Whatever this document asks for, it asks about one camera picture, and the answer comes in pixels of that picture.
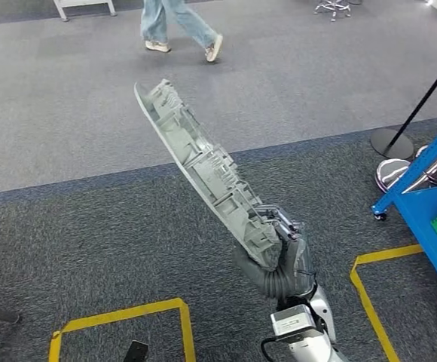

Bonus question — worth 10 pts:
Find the clear plastic film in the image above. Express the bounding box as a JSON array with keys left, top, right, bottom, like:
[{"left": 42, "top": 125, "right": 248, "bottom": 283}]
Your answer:
[{"left": 278, "top": 235, "right": 316, "bottom": 299}]

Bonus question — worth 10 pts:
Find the black cable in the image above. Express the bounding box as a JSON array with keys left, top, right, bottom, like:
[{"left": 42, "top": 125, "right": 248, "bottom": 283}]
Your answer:
[{"left": 260, "top": 334, "right": 284, "bottom": 362}]

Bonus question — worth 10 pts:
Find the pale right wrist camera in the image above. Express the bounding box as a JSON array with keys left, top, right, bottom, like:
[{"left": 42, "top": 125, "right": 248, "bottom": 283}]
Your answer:
[{"left": 270, "top": 303, "right": 318, "bottom": 338}]

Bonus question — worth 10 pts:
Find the person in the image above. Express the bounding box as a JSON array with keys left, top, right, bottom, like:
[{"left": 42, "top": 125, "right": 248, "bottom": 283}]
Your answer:
[{"left": 140, "top": 0, "right": 224, "bottom": 64}]

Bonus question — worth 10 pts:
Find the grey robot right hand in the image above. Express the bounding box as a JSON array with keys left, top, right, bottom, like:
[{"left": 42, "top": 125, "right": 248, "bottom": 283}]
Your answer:
[{"left": 258, "top": 204, "right": 316, "bottom": 301}]

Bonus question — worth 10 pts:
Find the office chair base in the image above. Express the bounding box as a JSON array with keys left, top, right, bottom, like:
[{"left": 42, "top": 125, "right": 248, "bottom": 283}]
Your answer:
[{"left": 313, "top": 0, "right": 352, "bottom": 23}]

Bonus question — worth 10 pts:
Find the white table frame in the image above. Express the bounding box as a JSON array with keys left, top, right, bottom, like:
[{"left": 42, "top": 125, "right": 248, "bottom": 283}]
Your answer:
[{"left": 52, "top": 0, "right": 117, "bottom": 23}]

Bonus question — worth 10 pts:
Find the blue metal shelf rack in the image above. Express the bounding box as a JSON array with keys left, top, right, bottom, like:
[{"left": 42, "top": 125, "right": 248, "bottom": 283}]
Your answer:
[{"left": 371, "top": 113, "right": 437, "bottom": 307}]

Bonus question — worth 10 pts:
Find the black stanchion post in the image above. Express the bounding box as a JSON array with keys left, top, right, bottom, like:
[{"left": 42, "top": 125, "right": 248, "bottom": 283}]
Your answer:
[{"left": 370, "top": 47, "right": 437, "bottom": 161}]

